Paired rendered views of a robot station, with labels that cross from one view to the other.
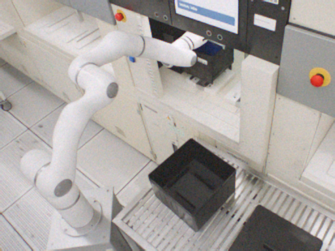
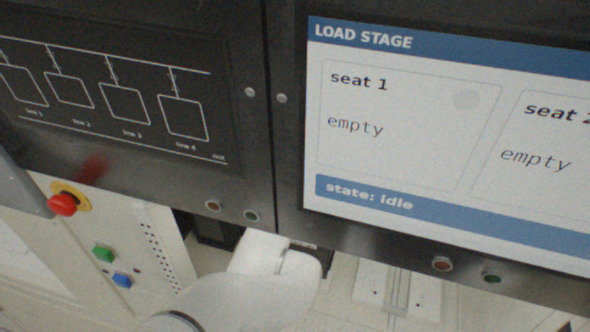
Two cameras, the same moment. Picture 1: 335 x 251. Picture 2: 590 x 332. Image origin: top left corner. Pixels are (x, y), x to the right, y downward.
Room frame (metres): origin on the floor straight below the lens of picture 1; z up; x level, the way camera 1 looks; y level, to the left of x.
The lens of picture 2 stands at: (0.88, 0.17, 1.79)
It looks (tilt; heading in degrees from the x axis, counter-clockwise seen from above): 46 degrees down; 336
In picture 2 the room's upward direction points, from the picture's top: straight up
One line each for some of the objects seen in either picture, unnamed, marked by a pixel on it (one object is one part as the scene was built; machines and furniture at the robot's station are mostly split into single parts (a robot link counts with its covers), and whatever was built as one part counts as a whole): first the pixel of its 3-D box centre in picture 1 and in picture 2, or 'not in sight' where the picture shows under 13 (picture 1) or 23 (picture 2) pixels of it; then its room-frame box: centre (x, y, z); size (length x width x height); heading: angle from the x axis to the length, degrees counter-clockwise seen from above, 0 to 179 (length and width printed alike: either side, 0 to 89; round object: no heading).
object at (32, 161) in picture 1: (49, 177); not in sight; (0.68, 0.62, 1.07); 0.19 x 0.12 x 0.24; 48
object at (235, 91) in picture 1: (250, 94); (399, 274); (1.22, -0.27, 0.89); 0.22 x 0.21 x 0.04; 139
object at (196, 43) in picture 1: (193, 38); not in sight; (1.32, 0.01, 1.21); 0.11 x 0.10 x 0.07; 139
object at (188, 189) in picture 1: (193, 182); not in sight; (0.73, 0.07, 0.85); 0.28 x 0.28 x 0.17; 43
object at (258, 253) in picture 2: (175, 53); (257, 267); (1.21, 0.10, 1.21); 0.13 x 0.09 x 0.08; 139
